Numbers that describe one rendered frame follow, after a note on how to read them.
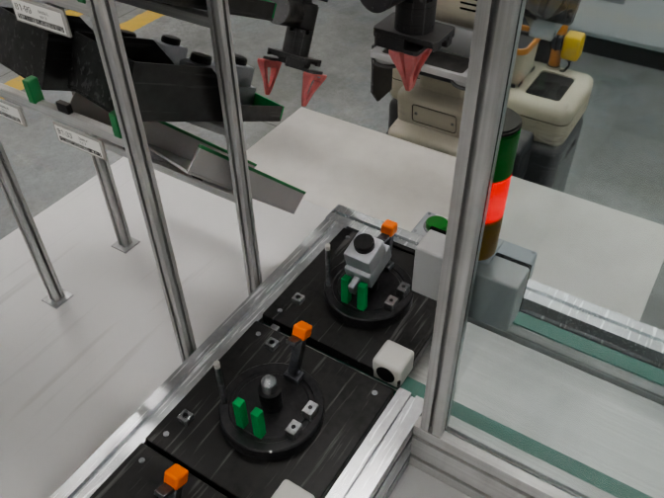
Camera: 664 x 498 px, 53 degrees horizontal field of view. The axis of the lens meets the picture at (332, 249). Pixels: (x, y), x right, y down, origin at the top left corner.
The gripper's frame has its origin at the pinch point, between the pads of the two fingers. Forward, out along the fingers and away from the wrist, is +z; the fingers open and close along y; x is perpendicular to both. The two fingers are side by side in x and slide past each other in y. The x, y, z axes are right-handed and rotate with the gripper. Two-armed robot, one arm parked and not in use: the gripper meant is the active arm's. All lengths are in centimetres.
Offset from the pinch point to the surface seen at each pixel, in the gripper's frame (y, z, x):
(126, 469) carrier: -5, 27, -62
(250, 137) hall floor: -138, 122, 120
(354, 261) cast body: 4.6, 16.0, -23.5
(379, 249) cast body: 7.2, 14.7, -20.6
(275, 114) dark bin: -15.3, 2.9, -14.1
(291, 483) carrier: 14, 25, -53
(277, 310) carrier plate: -5.3, 26.4, -29.8
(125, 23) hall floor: -280, 121, 180
